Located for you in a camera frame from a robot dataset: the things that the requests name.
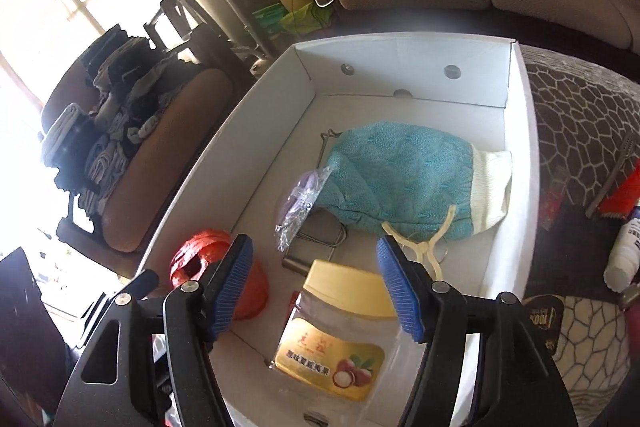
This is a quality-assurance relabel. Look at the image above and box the brown armchair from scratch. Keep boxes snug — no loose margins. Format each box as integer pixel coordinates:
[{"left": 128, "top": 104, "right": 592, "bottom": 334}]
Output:
[{"left": 42, "top": 24, "right": 236, "bottom": 258}]

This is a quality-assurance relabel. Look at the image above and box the clear jar with yellow lid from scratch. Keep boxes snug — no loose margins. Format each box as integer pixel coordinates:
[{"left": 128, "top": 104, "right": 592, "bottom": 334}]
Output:
[{"left": 272, "top": 259, "right": 426, "bottom": 405}]

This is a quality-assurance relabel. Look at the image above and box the yellow-green plastic bag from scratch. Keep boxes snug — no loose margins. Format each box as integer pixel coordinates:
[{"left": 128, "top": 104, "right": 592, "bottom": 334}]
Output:
[{"left": 280, "top": 4, "right": 326, "bottom": 35}]

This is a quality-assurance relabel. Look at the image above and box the white cardboard box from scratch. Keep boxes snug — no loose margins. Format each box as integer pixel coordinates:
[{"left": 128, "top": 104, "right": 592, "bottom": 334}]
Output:
[{"left": 117, "top": 32, "right": 541, "bottom": 427}]

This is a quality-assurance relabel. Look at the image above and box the green handled metal tool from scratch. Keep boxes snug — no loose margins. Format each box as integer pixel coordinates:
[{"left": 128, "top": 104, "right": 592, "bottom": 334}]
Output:
[{"left": 585, "top": 129, "right": 638, "bottom": 218}]

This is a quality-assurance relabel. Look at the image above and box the cream plastic forked clip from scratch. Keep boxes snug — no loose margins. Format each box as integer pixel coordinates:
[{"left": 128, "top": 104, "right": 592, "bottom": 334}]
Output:
[{"left": 381, "top": 205, "right": 458, "bottom": 280}]

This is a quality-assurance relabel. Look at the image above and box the red and white packet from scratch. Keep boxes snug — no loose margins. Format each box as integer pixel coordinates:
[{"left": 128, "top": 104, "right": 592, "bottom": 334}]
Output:
[{"left": 597, "top": 159, "right": 640, "bottom": 220}]

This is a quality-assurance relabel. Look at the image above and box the teal knitted bath mitt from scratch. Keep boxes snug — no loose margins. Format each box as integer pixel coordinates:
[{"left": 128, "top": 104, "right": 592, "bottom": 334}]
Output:
[{"left": 320, "top": 121, "right": 515, "bottom": 244}]

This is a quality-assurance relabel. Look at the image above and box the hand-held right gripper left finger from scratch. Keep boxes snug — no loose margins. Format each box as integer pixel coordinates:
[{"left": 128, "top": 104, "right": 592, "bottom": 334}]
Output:
[{"left": 52, "top": 234, "right": 256, "bottom": 427}]

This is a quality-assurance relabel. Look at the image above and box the white plastic bottle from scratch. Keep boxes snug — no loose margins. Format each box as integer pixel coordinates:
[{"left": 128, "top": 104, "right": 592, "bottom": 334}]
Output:
[{"left": 603, "top": 204, "right": 640, "bottom": 293}]

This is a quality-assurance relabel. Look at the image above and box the black flat panel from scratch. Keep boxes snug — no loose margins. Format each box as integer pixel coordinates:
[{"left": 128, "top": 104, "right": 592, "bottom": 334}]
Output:
[{"left": 0, "top": 247, "right": 68, "bottom": 418}]

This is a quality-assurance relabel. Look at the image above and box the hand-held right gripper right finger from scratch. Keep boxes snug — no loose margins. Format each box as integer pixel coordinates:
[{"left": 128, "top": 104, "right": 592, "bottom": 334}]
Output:
[{"left": 375, "top": 236, "right": 588, "bottom": 427}]

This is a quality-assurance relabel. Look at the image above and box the pile of clothes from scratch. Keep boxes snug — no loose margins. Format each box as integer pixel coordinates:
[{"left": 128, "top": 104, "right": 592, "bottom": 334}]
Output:
[{"left": 40, "top": 24, "right": 201, "bottom": 218}]

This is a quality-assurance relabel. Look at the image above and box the grey cobblestone patterned cloth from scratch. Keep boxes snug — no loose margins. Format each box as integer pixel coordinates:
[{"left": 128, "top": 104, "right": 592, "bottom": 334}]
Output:
[{"left": 517, "top": 44, "right": 640, "bottom": 427}]

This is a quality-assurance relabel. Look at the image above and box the red twine ball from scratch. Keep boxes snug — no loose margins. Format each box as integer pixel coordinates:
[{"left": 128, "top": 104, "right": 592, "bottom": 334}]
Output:
[{"left": 169, "top": 229, "right": 271, "bottom": 322}]

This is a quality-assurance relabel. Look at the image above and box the thin metal wire hook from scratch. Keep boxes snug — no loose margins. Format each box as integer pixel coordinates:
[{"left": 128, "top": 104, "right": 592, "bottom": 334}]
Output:
[{"left": 320, "top": 129, "right": 346, "bottom": 178}]

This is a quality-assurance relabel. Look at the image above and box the red patterned packet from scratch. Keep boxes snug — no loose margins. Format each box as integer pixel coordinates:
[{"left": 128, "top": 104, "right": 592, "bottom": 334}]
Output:
[{"left": 542, "top": 187, "right": 563, "bottom": 233}]

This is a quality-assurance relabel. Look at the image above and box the black snack packet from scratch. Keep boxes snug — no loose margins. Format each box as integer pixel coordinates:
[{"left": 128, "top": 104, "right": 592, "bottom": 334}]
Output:
[{"left": 525, "top": 294, "right": 566, "bottom": 358}]

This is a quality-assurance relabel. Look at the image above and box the green box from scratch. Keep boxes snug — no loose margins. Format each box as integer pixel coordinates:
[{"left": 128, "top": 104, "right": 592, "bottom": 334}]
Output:
[{"left": 252, "top": 4, "right": 286, "bottom": 32}]

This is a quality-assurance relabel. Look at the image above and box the metal wire loop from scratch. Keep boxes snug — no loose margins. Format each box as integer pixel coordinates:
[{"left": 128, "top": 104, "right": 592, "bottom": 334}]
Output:
[{"left": 286, "top": 217, "right": 349, "bottom": 254}]

